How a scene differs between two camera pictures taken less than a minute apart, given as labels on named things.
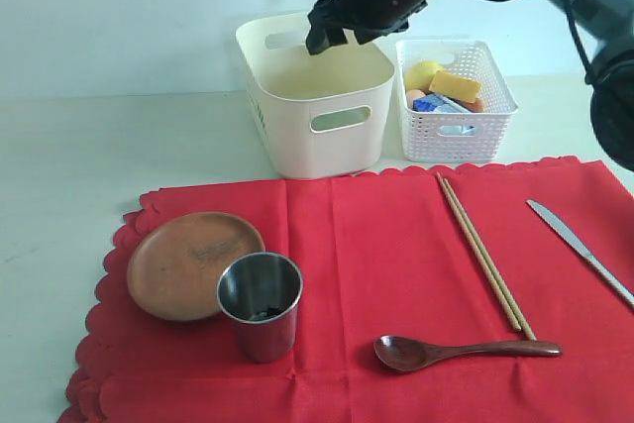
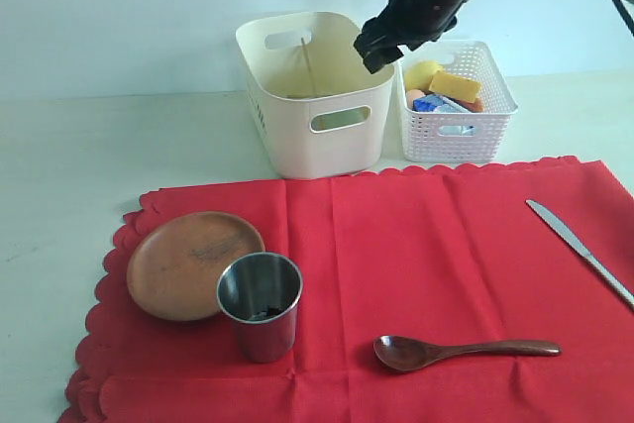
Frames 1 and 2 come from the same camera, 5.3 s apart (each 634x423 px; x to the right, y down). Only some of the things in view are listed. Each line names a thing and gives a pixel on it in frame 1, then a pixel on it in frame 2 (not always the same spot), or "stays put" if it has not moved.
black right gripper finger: x=366 y=35 → x=378 y=59
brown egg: x=412 y=95 stays put
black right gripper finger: x=326 y=27 → x=379 y=34
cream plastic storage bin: x=321 y=115 stays put
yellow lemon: x=420 y=74 stays put
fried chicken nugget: x=474 y=107 stays put
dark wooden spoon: x=401 y=354 stays put
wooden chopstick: x=479 y=253 → x=308 y=63
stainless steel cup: x=260 y=291 stays put
